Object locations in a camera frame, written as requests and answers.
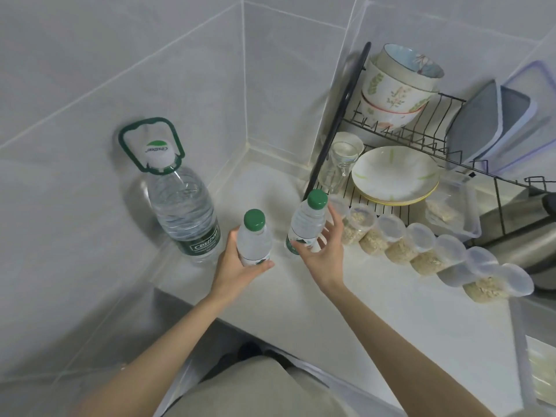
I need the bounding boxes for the person's left hand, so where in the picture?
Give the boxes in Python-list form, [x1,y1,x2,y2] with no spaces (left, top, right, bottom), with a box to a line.
[211,227,275,300]

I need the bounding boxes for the small green-capped water bottle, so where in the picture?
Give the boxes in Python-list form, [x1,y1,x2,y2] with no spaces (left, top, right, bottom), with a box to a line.
[236,208,274,268]
[285,189,330,257]

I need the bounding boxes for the person's left forearm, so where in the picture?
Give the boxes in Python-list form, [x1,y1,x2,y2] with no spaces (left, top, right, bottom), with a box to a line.
[74,292,244,417]

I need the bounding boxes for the black wire dish rack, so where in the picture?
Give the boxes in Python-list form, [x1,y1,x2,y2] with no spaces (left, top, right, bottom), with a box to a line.
[302,41,556,240]

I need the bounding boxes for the bowl with blue inside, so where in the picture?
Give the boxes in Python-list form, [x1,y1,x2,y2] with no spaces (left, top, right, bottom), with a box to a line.
[375,43,445,93]

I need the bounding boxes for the person's right hand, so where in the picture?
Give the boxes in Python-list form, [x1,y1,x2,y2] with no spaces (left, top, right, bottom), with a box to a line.
[290,204,347,294]

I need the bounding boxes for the yellow plate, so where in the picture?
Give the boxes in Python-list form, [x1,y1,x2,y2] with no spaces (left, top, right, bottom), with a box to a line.
[354,186,438,208]

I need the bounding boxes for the white bowl green flower print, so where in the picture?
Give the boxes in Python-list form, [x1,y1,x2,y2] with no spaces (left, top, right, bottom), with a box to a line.
[361,58,438,113]

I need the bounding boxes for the beige trousers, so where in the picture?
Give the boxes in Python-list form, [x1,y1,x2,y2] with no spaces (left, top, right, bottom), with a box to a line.
[164,354,353,417]

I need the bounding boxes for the person's right forearm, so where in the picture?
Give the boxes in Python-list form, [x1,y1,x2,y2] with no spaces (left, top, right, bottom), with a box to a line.
[323,282,498,417]

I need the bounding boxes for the blue-grey container lid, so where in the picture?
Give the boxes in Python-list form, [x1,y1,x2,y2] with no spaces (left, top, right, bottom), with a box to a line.
[473,85,532,162]

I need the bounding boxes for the steel sink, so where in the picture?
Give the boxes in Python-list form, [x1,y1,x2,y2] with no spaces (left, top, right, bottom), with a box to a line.
[507,294,556,417]

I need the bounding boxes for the stainless steel kettle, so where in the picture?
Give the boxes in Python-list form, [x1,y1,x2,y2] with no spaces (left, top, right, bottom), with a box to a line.
[467,188,556,292]

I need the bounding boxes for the clear plastic food box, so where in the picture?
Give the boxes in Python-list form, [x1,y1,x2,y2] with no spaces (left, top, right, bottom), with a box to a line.
[423,171,483,239]

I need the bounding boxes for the white bowl red rim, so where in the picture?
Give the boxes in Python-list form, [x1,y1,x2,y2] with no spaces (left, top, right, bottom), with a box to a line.
[358,91,429,131]

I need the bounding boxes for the white plate green strokes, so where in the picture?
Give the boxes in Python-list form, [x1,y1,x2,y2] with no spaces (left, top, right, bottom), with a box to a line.
[350,146,441,200]

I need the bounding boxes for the clear drinking glass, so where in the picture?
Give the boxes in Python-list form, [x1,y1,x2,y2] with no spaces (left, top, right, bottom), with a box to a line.
[318,142,359,194]

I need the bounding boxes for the row of clear oat jars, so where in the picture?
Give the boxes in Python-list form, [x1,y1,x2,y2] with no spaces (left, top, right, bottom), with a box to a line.
[334,199,535,305]

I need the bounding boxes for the large water bottle green handle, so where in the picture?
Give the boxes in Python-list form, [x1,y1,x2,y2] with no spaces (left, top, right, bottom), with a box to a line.
[118,117,223,264]

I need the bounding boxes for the grey container lid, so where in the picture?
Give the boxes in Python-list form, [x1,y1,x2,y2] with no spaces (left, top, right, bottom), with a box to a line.
[445,79,505,164]

